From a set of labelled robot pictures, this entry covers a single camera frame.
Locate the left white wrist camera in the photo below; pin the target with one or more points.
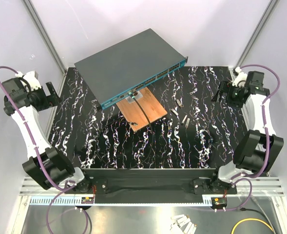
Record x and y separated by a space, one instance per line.
29 80

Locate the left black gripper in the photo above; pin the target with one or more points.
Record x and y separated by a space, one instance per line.
51 100

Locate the dark teal network switch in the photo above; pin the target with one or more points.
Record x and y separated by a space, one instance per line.
128 66

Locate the pile of white modules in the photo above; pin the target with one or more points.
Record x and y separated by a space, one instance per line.
181 224

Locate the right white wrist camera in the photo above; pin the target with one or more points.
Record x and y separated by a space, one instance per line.
240 79

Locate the silver SFP module plug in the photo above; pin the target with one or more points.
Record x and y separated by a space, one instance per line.
179 103

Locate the wooden board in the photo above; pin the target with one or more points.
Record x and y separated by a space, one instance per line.
148 104

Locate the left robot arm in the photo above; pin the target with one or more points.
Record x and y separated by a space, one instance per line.
24 99

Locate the white slotted cable duct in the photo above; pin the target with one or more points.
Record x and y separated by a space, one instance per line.
62 200

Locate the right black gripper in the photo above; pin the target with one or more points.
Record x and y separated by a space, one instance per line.
226 87

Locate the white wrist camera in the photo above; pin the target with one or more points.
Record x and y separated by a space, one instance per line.
29 80
240 79

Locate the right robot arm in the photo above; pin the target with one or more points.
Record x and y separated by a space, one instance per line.
259 148

